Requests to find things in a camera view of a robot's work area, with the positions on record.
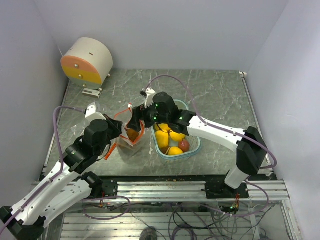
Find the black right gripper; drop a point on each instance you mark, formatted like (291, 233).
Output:
(138, 114)

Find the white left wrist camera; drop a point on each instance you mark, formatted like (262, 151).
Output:
(93, 112)

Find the yellow mango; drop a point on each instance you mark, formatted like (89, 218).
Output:
(162, 127)

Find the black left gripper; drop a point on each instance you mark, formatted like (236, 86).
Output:
(114, 125)

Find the small white metal latch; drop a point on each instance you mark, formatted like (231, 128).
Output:
(91, 93)

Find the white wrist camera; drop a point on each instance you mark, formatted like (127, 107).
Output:
(148, 94)
(93, 112)

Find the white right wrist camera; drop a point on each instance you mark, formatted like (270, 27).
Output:
(148, 94)

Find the orange-brown fruit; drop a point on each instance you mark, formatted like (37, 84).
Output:
(132, 134)

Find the aluminium extrusion rail frame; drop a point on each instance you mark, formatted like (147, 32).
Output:
(177, 209)

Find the yellow bell pepper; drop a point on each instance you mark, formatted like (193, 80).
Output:
(162, 138)

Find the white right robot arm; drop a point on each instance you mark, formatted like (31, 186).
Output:
(248, 144)

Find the round white drawer box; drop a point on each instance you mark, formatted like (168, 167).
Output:
(87, 63)

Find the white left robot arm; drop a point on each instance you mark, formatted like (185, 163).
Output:
(67, 184)

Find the clear zip bag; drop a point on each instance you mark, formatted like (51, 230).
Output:
(122, 142)

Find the light blue fruit basket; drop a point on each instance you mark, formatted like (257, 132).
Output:
(173, 147)

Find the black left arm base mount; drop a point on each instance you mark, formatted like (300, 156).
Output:
(99, 188)

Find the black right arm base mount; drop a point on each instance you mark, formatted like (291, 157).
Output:
(219, 190)

